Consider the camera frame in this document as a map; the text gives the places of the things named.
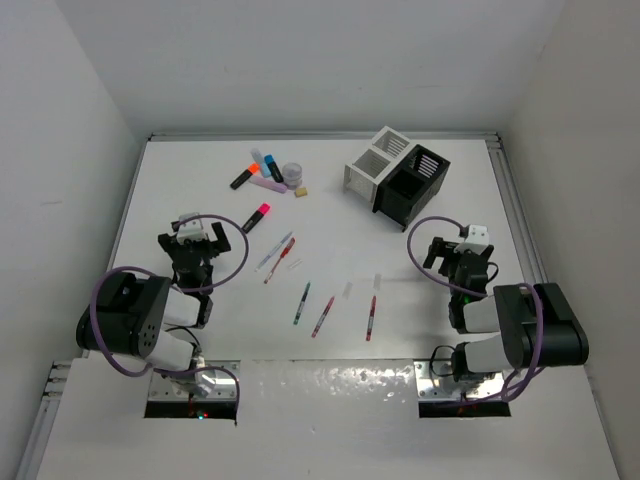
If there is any red gel pen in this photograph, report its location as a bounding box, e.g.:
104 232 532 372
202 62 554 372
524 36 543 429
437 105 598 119
311 295 335 338
365 295 377 342

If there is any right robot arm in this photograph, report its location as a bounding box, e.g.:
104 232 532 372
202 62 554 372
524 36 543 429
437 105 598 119
423 237 590 382

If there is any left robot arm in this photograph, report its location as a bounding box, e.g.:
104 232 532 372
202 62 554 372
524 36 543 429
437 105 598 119
95 220 231 398

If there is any blue gel pen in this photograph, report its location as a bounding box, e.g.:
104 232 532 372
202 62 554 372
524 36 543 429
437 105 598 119
254 231 294 272

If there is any pink cap black highlighter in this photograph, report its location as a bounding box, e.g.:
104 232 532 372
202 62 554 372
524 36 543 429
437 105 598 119
242 203 271 234

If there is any black slotted container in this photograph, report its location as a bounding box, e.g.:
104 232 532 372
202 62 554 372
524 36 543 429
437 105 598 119
372 144 451 231

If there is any red slim pen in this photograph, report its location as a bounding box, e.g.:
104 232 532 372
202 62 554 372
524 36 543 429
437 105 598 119
263 237 296 285

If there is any lilac highlighter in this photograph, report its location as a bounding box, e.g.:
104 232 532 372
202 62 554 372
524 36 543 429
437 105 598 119
249 175 288 194

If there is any orange cap black highlighter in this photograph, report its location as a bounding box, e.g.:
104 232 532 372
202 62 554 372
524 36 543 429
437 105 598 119
229 163 260 190

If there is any blue cap black highlighter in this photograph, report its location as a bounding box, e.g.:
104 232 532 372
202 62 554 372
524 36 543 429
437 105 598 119
264 155 284 183

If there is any light blue highlighter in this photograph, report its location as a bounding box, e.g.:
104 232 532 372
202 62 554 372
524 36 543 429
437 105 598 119
251 148 271 178

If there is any round translucent tape dispenser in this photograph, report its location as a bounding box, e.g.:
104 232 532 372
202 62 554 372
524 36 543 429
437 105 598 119
281 162 303 185

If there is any white slotted container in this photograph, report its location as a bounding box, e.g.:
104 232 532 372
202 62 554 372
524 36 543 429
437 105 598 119
343 126 412 205

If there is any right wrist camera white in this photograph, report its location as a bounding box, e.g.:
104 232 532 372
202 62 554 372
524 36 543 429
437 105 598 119
454 224 490 255

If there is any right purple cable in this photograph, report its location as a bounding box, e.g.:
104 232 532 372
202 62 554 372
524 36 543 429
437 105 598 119
405 215 548 406

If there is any purple cable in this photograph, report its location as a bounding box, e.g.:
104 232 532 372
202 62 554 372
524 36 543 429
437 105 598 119
88 213 251 420
405 215 548 406

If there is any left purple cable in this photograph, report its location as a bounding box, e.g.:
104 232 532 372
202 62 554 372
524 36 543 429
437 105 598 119
88 213 251 420

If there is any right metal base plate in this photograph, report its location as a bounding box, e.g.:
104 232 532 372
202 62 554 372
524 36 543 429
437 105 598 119
414 358 504 403

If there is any metal base plate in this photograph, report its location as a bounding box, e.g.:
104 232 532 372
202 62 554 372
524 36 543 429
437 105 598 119
148 360 240 402
414 358 504 403

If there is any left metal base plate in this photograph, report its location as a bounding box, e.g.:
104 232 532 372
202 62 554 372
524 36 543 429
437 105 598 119
148 360 240 402

